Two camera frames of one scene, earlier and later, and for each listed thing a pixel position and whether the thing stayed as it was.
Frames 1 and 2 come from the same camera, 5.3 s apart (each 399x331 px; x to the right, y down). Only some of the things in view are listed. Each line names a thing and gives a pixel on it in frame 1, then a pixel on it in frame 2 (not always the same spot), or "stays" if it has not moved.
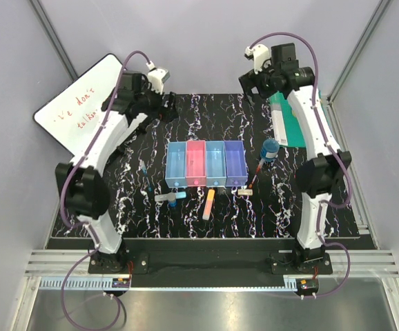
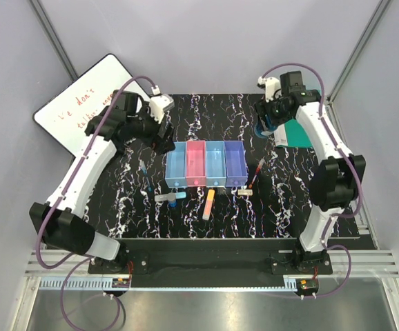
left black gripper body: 150,103 to 146,129
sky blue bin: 215,163 stays
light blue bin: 176,169 stays
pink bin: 195,163 stays
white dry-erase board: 72,116 stays
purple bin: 236,169 stays
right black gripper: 250,80 to 263,108
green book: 287,130 stays
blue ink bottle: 270,149 to 263,131
